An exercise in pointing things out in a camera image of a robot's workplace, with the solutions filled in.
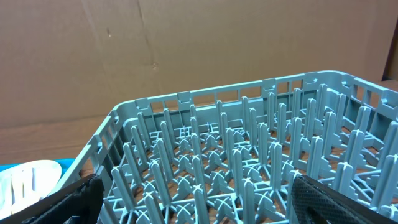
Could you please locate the grey dishwasher rack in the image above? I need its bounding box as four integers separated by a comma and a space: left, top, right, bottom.
56, 70, 397, 223

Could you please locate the pink round plate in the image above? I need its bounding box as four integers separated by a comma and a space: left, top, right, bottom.
1, 168, 62, 219

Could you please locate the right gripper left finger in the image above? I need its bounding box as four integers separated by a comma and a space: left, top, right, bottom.
1, 174, 104, 224

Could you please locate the teal plastic tray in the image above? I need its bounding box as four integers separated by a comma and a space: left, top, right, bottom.
1, 158, 74, 172

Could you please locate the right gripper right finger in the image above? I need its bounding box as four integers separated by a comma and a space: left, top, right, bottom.
291, 175, 397, 224

